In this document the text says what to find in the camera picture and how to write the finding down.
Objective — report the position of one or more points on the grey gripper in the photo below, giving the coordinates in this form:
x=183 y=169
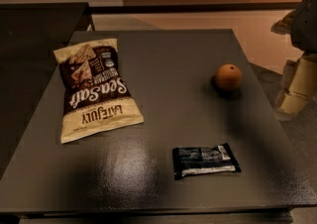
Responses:
x=307 y=25

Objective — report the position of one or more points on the orange fruit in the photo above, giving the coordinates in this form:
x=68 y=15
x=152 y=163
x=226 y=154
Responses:
x=228 y=77

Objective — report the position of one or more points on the brown sea salt chip bag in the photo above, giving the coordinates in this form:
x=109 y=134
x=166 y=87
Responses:
x=96 y=98

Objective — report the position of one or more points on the black snack bar wrapper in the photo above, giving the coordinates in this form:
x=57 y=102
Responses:
x=203 y=160

